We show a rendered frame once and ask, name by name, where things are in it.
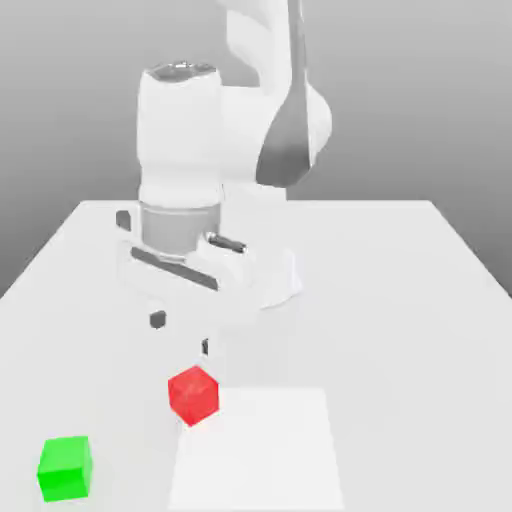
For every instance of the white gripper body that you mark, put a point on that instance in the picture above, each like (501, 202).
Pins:
(180, 286)

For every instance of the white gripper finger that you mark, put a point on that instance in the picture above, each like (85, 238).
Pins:
(208, 344)
(157, 319)

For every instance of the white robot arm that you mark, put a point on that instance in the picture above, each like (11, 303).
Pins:
(180, 132)

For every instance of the small red cube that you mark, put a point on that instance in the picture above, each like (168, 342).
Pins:
(193, 395)

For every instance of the small green cube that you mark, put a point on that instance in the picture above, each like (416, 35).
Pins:
(64, 468)

